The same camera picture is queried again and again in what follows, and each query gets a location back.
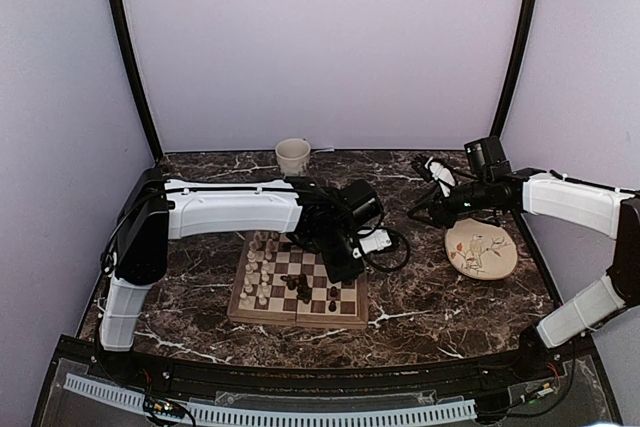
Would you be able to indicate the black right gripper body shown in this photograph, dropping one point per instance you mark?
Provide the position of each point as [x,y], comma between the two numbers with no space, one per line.
[480,198]

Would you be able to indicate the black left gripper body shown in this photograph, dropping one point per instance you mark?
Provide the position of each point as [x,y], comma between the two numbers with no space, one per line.
[330,249]

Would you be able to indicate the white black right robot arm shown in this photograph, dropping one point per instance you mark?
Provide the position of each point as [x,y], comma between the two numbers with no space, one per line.
[569,254]

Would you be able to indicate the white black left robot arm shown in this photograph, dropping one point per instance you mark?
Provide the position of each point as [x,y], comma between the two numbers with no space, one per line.
[159,210]

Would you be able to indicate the pile of dark chess pieces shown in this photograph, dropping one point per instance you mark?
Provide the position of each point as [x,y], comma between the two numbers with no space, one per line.
[300,284]

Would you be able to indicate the wooden chess board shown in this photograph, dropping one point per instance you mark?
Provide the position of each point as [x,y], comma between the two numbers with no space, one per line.
[277,283]

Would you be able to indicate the white chess pieces row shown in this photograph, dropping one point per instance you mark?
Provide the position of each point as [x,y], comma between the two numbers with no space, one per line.
[258,270]

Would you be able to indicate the ceramic bird pattern plate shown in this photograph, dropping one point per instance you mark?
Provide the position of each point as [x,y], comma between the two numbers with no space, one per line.
[480,251]

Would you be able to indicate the ceramic coral pattern mug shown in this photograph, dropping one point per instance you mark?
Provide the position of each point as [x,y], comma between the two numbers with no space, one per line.
[293,156]

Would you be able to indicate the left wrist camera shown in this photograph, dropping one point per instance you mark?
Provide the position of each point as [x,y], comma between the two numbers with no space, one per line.
[362,201]

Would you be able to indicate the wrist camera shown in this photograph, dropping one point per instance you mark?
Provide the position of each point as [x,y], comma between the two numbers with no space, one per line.
[487,159]
[362,201]

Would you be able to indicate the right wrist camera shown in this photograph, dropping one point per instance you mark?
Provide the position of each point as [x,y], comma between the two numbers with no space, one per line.
[487,159]

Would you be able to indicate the black front rail base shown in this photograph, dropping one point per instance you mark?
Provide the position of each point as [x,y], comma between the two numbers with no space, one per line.
[321,366]

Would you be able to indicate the white slotted cable duct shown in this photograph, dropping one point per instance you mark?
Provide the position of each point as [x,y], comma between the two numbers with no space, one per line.
[235,409]

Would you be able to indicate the black corner frame post right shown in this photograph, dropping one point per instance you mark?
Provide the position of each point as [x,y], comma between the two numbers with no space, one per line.
[514,65]

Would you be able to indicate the black corner frame post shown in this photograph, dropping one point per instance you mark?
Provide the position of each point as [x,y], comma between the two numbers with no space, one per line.
[128,56]
[514,65]

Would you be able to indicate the black corner frame post left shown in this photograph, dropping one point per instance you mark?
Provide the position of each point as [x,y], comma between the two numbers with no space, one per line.
[128,56]

